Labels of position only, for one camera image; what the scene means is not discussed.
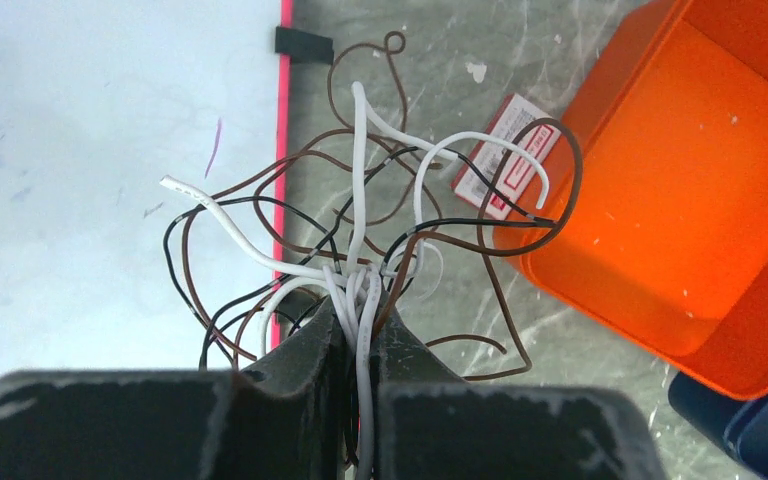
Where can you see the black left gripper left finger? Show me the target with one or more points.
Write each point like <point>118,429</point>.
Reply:
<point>278,418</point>

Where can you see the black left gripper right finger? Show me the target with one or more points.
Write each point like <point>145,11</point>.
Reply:
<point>419,420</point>

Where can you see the red and white small box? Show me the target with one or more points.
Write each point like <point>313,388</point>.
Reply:
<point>518,174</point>

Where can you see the orange plastic bin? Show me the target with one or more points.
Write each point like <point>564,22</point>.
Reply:
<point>668,241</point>

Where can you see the dark blue plastic bin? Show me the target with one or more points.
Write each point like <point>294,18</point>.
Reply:
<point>738,428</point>

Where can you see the pink-framed whiteboard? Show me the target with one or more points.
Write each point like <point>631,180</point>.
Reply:
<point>99,100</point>

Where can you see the black whiteboard clip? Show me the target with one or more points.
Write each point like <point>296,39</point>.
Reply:
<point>303,47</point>

